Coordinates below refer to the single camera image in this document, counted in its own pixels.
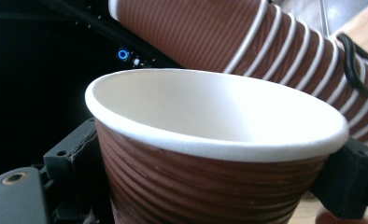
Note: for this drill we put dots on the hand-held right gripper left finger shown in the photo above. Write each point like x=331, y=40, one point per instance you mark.
x=73, y=168

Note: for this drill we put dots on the black device with blue light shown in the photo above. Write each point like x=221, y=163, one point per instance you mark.
x=110, y=37

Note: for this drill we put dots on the stack of brown cups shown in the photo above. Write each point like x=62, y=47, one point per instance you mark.
x=188, y=34

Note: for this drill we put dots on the brown ribbed paper cup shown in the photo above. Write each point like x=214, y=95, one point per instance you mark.
x=204, y=189

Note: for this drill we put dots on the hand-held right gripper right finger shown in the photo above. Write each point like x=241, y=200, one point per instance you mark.
x=350, y=180

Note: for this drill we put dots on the metal stand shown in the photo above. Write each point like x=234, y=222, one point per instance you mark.
x=324, y=18

